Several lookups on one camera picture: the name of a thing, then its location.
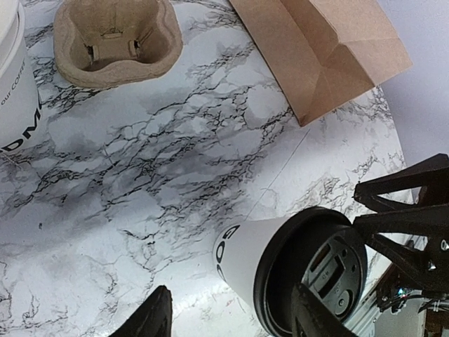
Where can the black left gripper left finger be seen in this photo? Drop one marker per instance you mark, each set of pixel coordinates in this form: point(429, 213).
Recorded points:
point(153, 318)

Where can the brown cardboard cup carrier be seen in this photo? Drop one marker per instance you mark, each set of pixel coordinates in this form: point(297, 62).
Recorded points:
point(102, 44)

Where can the brown paper takeout bag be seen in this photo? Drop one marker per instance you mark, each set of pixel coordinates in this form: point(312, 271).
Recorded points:
point(324, 53)

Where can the white paper cups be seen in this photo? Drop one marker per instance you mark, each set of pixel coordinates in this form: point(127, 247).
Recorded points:
point(21, 108)

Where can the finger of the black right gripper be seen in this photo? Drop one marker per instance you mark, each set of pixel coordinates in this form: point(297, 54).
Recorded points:
point(414, 240)
point(430, 177)

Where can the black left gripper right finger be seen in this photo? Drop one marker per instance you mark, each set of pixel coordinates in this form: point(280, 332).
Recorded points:
point(311, 317)

